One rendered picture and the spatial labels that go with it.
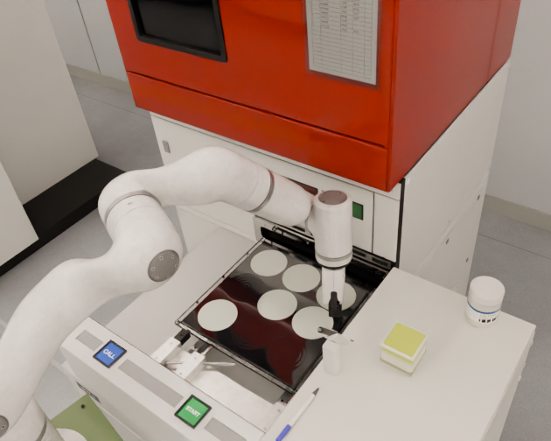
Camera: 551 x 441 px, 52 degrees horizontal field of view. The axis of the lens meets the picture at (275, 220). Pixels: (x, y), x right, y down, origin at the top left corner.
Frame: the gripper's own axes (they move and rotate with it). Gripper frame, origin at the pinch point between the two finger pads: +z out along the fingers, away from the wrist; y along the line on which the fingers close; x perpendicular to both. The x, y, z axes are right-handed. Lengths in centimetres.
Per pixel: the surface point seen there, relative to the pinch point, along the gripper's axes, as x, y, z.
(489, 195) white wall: 74, -157, 61
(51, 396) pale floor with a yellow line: -120, -40, 87
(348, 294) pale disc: 3.2, -6.8, 1.1
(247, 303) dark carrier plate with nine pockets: -22.6, -3.4, 1.7
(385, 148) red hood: 10.9, -1.5, -42.2
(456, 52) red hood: 27, -25, -54
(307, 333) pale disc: -6.5, 5.7, 2.9
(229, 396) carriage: -23.1, 21.8, 7.2
